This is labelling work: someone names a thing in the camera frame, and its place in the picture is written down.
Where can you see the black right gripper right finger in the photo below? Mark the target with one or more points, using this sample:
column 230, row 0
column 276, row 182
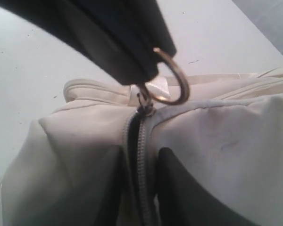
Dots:
column 184, row 202

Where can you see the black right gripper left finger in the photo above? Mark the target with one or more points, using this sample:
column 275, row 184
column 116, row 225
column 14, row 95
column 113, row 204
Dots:
column 96, row 200

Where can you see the cream fabric duffel bag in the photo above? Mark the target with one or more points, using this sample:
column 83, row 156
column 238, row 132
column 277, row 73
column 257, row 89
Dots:
column 228, row 136

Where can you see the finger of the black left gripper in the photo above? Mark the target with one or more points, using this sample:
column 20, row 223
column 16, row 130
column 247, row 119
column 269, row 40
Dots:
column 117, row 35

